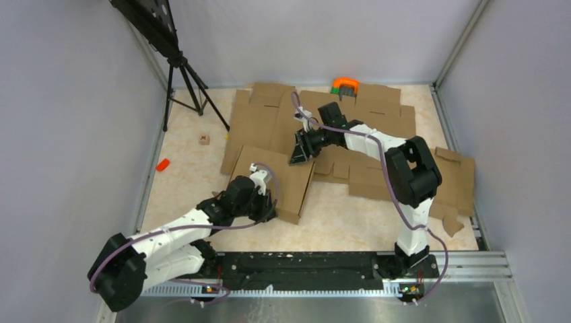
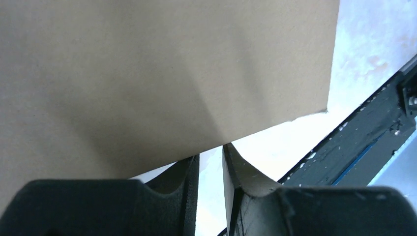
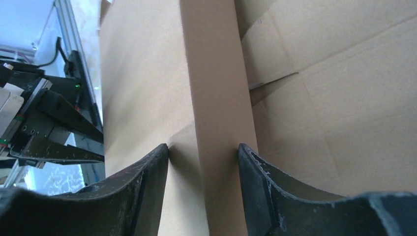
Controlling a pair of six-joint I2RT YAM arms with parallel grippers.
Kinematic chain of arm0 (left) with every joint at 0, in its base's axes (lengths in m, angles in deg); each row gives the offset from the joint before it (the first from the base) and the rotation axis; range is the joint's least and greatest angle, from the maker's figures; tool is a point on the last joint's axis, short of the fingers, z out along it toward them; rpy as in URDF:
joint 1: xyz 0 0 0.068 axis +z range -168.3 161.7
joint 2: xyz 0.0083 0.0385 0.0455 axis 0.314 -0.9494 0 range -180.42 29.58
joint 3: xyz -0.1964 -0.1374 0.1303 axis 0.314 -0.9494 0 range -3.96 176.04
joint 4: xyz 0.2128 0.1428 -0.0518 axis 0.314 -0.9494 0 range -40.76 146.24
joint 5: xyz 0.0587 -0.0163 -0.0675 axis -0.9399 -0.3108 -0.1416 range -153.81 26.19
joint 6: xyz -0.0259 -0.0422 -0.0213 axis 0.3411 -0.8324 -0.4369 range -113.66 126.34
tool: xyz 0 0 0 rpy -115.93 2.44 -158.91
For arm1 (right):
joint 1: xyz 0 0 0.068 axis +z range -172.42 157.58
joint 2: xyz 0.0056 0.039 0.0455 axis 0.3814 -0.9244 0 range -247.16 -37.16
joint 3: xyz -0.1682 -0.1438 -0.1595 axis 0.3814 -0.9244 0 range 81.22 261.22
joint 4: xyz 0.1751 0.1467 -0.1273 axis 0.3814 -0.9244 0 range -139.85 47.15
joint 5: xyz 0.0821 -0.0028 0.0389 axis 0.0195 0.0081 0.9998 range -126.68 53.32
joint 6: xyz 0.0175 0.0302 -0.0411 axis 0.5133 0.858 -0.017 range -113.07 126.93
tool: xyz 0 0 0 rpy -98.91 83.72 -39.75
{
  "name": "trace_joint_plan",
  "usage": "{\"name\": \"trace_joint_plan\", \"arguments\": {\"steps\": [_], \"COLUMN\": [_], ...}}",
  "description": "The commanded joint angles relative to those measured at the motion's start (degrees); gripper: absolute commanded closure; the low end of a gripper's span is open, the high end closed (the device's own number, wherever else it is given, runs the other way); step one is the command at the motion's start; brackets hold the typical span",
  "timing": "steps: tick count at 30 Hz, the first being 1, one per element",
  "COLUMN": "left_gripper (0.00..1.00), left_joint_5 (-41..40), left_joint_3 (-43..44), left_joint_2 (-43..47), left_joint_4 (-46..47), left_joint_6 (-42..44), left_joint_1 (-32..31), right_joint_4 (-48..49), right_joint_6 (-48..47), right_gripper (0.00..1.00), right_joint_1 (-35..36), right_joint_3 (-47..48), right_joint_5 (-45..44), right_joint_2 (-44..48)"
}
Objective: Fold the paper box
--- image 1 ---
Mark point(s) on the small wooden letter cube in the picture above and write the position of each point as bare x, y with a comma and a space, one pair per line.
204, 140

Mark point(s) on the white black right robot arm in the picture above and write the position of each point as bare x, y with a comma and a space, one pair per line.
409, 170

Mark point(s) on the orange green toy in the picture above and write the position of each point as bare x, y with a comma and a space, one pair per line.
345, 86

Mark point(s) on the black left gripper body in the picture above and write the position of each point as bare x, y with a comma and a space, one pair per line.
243, 209

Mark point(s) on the small orange block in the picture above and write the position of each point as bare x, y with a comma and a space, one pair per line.
162, 165

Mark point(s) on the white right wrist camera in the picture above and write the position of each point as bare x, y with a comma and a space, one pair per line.
304, 117

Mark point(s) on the white slotted cable duct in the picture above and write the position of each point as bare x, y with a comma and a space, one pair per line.
172, 289

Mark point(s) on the brown cardboard box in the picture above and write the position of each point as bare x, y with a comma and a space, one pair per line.
289, 184

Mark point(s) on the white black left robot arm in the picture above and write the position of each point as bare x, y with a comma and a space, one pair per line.
127, 266

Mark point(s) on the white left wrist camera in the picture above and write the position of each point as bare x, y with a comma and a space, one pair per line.
260, 177

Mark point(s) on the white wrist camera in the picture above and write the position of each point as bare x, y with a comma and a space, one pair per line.
304, 117
260, 177

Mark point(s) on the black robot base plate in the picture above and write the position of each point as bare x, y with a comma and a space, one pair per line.
313, 271

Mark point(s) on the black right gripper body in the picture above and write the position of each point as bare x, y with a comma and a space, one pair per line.
321, 138

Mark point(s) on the black tripod music stand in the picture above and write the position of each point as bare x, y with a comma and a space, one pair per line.
154, 20

